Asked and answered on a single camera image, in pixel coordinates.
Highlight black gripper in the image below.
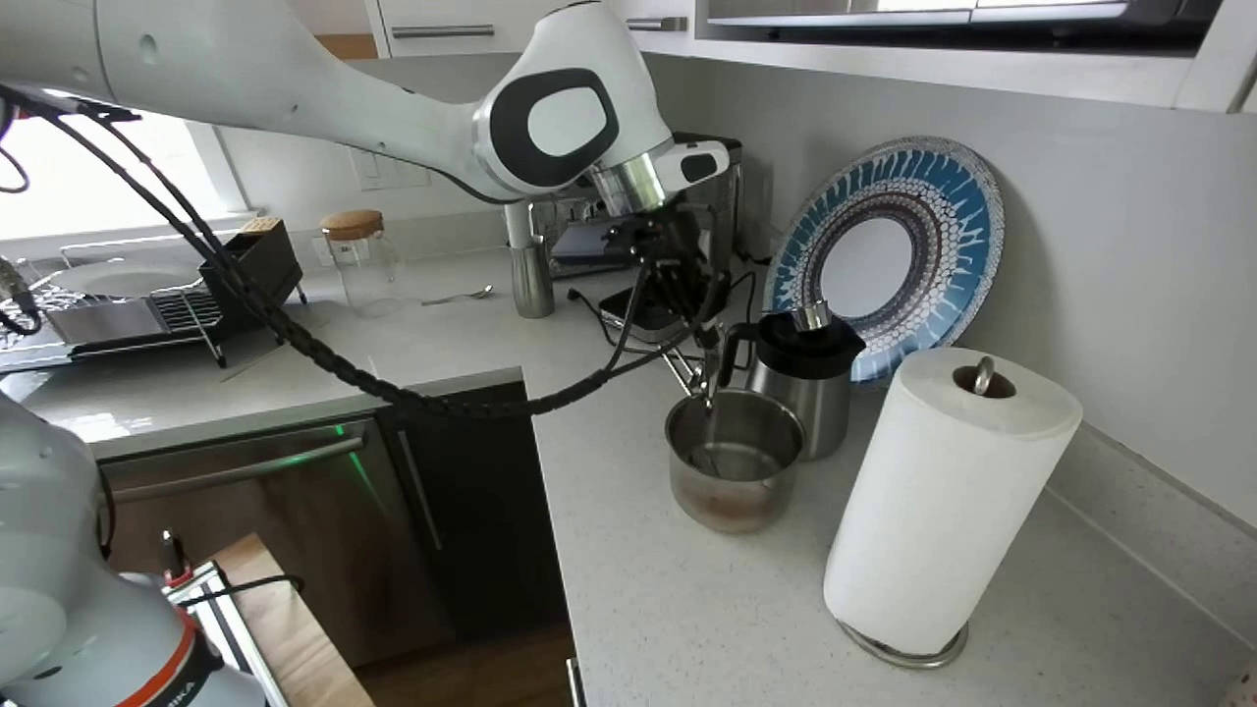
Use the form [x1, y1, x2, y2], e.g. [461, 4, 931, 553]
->
[608, 209, 724, 358]

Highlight silver measuring spoons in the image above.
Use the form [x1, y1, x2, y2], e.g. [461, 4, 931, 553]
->
[656, 342, 724, 406]

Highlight silver pot with handle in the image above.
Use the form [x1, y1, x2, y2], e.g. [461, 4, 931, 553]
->
[660, 350, 808, 540]

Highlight black coffee machine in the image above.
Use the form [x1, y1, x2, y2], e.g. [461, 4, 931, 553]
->
[543, 134, 779, 346]

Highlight silver jug with black lid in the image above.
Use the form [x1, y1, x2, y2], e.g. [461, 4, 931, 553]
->
[724, 301, 872, 464]

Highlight blue and white plate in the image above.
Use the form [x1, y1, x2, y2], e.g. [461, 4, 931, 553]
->
[762, 134, 1008, 389]

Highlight dark cabinet front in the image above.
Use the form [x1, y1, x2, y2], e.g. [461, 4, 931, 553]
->
[373, 379, 568, 648]

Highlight silver paper towel holder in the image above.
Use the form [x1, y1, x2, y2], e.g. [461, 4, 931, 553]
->
[834, 350, 1022, 677]

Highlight white paper towel roll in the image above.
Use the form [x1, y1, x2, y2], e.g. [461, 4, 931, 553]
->
[819, 342, 1088, 659]

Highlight glass jar with cork lid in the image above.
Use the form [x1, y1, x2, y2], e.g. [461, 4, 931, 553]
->
[319, 209, 394, 313]

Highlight black box on stand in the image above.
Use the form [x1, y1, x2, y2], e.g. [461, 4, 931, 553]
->
[197, 211, 309, 370]

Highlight wooden table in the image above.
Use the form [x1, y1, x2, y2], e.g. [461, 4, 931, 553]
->
[209, 527, 379, 707]

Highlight brown cabinet front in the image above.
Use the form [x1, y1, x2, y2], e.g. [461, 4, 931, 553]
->
[98, 413, 387, 659]

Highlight thin black cable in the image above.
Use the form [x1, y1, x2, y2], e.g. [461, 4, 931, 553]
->
[522, 253, 732, 421]

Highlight thin silver cabinet handle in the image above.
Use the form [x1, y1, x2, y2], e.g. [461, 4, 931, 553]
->
[387, 425, 442, 558]

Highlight black braided cable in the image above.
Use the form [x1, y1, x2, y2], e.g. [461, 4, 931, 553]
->
[0, 83, 739, 421]

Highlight long silver bar handle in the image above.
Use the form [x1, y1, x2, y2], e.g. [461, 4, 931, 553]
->
[110, 438, 368, 508]

